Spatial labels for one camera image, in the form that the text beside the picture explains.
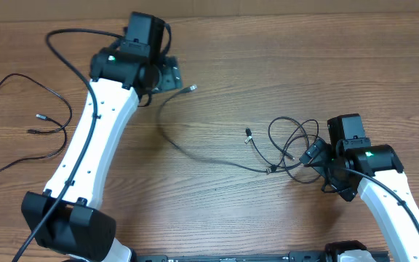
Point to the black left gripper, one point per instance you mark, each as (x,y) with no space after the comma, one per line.
(170,77)

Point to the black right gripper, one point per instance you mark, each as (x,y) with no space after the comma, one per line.
(318,153)

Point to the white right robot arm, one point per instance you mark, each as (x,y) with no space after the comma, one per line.
(352,167)

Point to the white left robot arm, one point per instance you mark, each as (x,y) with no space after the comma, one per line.
(66,216)

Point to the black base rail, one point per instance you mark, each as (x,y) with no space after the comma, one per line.
(293,256)

